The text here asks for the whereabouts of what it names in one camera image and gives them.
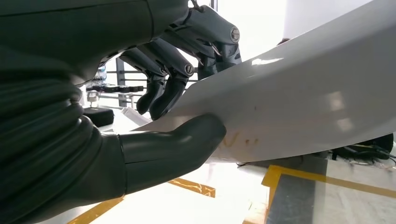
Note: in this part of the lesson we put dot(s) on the black box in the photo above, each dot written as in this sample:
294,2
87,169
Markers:
99,117

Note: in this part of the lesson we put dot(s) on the steel workbench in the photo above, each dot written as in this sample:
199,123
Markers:
226,204

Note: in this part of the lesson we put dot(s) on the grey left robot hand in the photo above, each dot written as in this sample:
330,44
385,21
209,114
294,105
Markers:
77,34

